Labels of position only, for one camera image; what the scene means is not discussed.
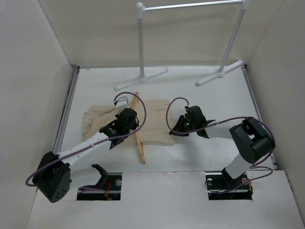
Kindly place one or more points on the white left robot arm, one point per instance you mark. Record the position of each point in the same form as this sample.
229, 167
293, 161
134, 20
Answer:
53, 177

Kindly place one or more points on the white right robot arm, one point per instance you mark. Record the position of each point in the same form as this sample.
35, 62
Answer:
250, 137

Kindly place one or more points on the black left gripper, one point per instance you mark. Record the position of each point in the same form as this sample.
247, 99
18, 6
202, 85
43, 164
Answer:
134, 125

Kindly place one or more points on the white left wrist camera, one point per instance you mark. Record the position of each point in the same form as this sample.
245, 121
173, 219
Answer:
121, 104

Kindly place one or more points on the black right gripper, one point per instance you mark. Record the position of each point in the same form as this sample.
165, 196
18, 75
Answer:
178, 127

